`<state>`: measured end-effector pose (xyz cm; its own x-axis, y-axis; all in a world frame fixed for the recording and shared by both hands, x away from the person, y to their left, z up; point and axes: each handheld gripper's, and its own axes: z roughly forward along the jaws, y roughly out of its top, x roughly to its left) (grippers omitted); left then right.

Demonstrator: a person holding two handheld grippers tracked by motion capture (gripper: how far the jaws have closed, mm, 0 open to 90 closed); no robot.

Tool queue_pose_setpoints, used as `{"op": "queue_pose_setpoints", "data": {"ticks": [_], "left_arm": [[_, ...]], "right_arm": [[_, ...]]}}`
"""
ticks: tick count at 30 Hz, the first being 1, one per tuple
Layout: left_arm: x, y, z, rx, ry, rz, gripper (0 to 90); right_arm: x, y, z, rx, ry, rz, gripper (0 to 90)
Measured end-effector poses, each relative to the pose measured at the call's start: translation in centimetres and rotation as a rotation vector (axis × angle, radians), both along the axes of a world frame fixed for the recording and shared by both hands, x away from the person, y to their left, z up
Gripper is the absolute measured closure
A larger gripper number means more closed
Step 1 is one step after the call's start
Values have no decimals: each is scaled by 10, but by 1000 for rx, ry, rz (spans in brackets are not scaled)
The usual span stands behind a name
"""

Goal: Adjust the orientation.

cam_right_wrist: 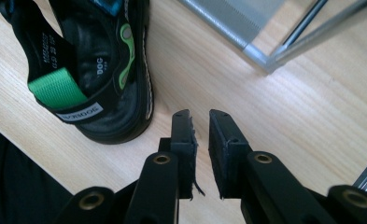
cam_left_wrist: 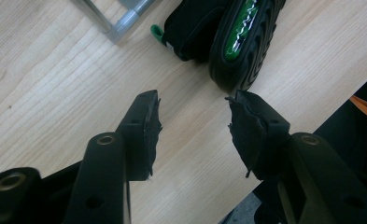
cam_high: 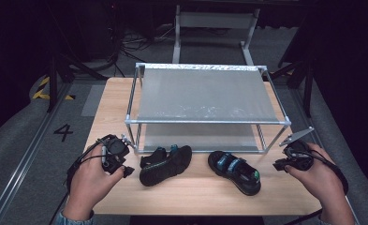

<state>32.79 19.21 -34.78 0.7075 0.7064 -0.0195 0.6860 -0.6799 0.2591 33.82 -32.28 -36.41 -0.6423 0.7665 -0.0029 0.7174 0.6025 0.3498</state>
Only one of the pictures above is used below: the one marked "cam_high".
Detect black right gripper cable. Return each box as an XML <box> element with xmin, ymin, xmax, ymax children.
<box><xmin>283</xmin><ymin>149</ymin><xmax>350</xmax><ymax>225</ymax></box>

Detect metal floor rail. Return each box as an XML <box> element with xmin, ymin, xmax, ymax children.
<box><xmin>0</xmin><ymin>83</ymin><xmax>74</xmax><ymax>225</ymax></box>

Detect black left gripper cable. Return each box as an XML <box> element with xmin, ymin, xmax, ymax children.
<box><xmin>48</xmin><ymin>139</ymin><xmax>111</xmax><ymax>225</ymax></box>

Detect person's right hand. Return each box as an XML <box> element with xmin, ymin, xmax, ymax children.
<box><xmin>284</xmin><ymin>142</ymin><xmax>348</xmax><ymax>218</ymax></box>

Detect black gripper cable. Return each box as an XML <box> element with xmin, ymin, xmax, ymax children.
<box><xmin>48</xmin><ymin>139</ymin><xmax>111</xmax><ymax>225</ymax></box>
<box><xmin>283</xmin><ymin>149</ymin><xmax>350</xmax><ymax>225</ymax></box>

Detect yellow black floor tape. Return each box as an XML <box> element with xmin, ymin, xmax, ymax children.
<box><xmin>31</xmin><ymin>75</ymin><xmax>77</xmax><ymax>101</ymax></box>

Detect bundle of black floor cables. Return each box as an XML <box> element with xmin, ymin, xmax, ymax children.
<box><xmin>110</xmin><ymin>24</ymin><xmax>176</xmax><ymax>71</ymax></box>

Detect metal shoe rack grey shelves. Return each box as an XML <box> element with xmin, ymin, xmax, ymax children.
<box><xmin>124</xmin><ymin>62</ymin><xmax>292</xmax><ymax>156</ymax></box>

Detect black sandal blue straps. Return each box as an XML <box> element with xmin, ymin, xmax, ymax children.
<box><xmin>207</xmin><ymin>150</ymin><xmax>262</xmax><ymax>197</ymax></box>
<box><xmin>139</xmin><ymin>144</ymin><xmax>193</xmax><ymax>188</ymax></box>

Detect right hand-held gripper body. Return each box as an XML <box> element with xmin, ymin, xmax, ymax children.
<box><xmin>278</xmin><ymin>126</ymin><xmax>316</xmax><ymax>173</ymax></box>

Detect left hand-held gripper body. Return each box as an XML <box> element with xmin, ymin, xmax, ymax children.
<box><xmin>100</xmin><ymin>133</ymin><xmax>137</xmax><ymax>175</ymax></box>

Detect person's left hand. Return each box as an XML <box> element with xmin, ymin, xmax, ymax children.
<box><xmin>63</xmin><ymin>152</ymin><xmax>126</xmax><ymax>221</ymax></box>

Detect black tripod stand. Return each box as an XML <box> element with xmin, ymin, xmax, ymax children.
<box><xmin>44</xmin><ymin>0</ymin><xmax>109</xmax><ymax>114</ymax></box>
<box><xmin>269</xmin><ymin>18</ymin><xmax>316</xmax><ymax>119</ymax></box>

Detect grey metal stand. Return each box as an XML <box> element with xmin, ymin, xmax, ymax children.
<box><xmin>171</xmin><ymin>4</ymin><xmax>262</xmax><ymax>68</ymax></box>

